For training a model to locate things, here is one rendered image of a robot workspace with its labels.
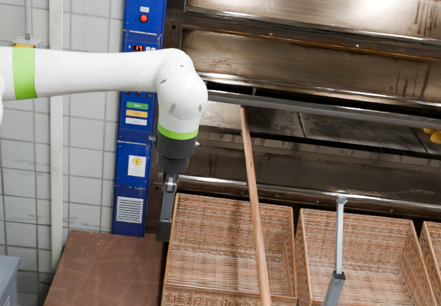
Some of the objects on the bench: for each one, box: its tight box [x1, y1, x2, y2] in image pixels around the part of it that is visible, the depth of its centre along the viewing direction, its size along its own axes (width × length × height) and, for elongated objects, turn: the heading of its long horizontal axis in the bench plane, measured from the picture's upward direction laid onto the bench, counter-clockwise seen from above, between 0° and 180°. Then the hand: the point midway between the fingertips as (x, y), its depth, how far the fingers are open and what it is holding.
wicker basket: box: [160, 193, 299, 306], centre depth 243 cm, size 49×56×28 cm
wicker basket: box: [294, 208, 438, 306], centre depth 247 cm, size 49×56×28 cm
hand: (164, 218), depth 138 cm, fingers open, 13 cm apart
